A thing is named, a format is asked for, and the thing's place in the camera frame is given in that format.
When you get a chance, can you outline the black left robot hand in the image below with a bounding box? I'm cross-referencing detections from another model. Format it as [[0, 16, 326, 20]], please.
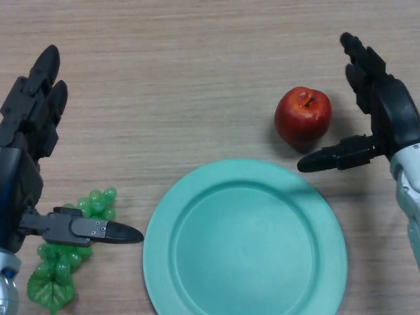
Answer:
[[0, 44, 146, 253]]

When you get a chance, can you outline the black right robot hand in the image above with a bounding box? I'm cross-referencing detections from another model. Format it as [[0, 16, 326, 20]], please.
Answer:
[[297, 31, 420, 174]]

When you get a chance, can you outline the red apple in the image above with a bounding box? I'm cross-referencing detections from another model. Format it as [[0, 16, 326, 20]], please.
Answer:
[[274, 86, 333, 148]]

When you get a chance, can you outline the green round plate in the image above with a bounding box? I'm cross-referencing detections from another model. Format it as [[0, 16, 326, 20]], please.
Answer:
[[142, 159, 348, 315]]

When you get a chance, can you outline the green plastic grape bunch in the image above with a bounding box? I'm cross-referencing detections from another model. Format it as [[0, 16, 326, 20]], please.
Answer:
[[26, 186, 118, 315]]

